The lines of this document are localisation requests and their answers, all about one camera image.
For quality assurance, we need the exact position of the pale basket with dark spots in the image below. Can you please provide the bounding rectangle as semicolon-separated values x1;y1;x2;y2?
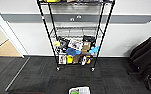
68;86;91;94

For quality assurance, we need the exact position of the white picture box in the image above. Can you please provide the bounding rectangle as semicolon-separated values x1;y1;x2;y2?
67;37;85;51

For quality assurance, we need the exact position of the blue cloth cap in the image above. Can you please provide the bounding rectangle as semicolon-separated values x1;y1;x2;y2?
65;47;83;57

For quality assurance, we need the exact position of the small brown box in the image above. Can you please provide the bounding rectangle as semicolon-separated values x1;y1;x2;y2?
81;41;92;53

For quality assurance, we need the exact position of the black toy bundle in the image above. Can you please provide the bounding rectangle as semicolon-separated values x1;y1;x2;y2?
59;37;70;51

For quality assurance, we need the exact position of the yellow bottle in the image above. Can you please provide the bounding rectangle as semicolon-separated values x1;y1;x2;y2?
66;54;74;65

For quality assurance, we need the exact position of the black pouch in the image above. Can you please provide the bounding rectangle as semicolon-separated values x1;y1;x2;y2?
82;34;96;44

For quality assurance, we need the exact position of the white pink toy box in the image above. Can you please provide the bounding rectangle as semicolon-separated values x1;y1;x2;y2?
57;53;67;65

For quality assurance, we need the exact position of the small yellow packet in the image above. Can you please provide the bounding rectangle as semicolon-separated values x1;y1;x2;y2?
52;40;61;48

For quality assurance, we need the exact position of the light blue soft item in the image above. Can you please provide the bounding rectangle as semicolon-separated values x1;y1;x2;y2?
89;45;101;55

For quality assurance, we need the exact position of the green round roll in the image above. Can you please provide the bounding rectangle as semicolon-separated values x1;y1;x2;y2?
69;88;81;94

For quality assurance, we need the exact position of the small grey wall socket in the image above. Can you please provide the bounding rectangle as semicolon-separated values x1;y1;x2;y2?
76;14;82;20
69;17;75;22

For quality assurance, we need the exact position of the black wire shelf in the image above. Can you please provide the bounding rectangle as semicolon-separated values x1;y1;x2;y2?
36;0;116;72

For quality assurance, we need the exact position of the long grey wall band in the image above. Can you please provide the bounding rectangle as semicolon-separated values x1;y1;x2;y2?
0;13;151;24

